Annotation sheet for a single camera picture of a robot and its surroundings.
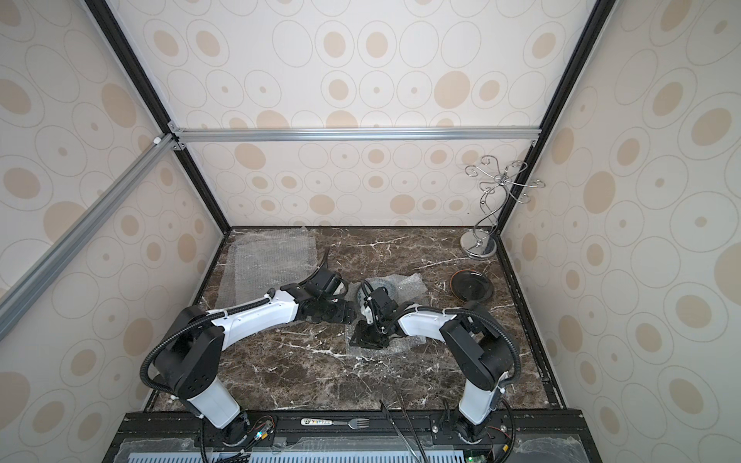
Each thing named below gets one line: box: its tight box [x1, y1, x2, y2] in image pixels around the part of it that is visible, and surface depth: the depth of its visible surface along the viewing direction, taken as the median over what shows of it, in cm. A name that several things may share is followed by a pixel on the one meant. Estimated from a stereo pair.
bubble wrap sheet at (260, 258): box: [216, 226, 318, 309], surface depth 108 cm
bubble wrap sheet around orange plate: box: [216, 225, 318, 309], surface depth 108 cm
